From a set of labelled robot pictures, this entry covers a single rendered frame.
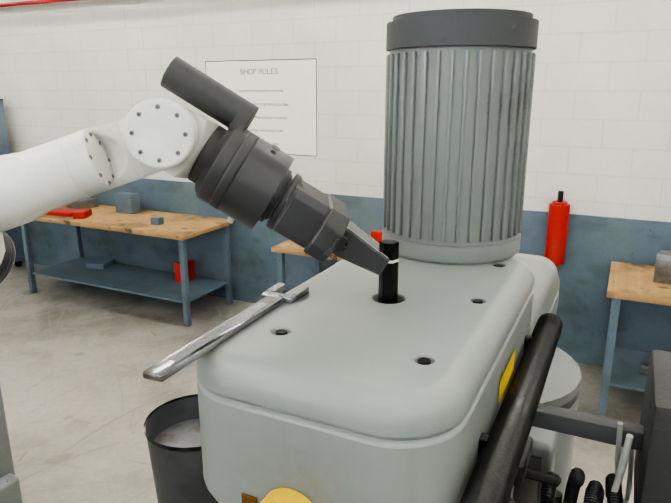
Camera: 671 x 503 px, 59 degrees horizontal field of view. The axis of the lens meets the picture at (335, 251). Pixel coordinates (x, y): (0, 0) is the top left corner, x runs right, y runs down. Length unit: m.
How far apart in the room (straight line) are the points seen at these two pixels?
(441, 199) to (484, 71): 0.17
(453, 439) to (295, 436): 0.13
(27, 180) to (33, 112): 7.19
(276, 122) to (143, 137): 5.06
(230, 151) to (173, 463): 2.34
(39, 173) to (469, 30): 0.50
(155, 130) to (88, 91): 6.56
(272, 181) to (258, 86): 5.13
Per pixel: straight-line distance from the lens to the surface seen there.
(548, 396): 1.22
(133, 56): 6.66
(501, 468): 0.56
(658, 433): 0.91
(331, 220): 0.59
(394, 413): 0.47
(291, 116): 5.55
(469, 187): 0.79
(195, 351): 0.54
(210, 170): 0.60
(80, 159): 0.64
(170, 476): 2.91
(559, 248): 4.81
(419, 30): 0.79
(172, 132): 0.59
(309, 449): 0.52
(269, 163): 0.61
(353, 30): 5.28
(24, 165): 0.66
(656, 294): 4.22
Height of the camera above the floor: 2.12
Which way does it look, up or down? 15 degrees down
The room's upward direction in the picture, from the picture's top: straight up
